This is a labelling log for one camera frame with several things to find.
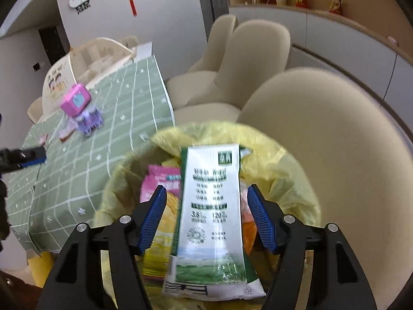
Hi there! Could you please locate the white curved cabinet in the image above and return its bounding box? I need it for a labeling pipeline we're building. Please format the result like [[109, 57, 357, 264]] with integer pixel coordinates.
[[229, 5, 413, 110]]

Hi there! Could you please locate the yellow snack wrapper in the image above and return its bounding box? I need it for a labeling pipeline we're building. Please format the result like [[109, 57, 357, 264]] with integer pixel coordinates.
[[142, 194, 181, 280]]

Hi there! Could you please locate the pink toy box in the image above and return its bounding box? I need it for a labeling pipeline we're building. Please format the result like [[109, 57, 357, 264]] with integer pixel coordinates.
[[61, 84, 92, 117]]

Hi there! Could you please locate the green and white milk carton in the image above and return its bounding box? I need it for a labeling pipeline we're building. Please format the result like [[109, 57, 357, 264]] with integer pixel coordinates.
[[162, 144, 267, 299]]

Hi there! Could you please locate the beige chair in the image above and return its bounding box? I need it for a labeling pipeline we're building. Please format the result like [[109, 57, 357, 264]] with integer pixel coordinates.
[[188, 14, 239, 73], [166, 20, 291, 117], [27, 97, 44, 124], [237, 67, 410, 310]]

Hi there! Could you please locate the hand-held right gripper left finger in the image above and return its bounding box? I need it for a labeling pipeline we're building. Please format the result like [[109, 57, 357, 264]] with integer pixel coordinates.
[[35, 185, 168, 310]]

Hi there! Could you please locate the green checkered tablecloth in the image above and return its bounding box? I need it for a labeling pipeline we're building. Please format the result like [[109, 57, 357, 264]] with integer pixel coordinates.
[[6, 55, 176, 259]]

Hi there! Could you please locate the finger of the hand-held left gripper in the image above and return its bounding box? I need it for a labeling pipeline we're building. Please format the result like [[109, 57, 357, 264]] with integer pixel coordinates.
[[18, 146, 46, 168]]

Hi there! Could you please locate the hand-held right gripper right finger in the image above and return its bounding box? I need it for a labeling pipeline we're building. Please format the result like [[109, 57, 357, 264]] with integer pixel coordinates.
[[247, 184, 378, 310]]

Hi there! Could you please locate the orange snack bag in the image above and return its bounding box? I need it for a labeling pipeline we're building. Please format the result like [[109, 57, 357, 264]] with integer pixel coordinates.
[[239, 185, 259, 255]]

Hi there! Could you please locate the pink cartoon tissue pack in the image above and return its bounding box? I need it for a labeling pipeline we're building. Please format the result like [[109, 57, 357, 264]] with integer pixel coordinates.
[[140, 165, 182, 204]]

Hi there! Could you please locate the purple toy carriage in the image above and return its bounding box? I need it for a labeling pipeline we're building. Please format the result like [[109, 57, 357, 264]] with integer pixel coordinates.
[[76, 107, 104, 136]]

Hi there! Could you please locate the yellow trash bag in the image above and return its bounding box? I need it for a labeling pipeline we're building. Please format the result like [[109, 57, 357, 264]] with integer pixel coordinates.
[[27, 121, 323, 310]]

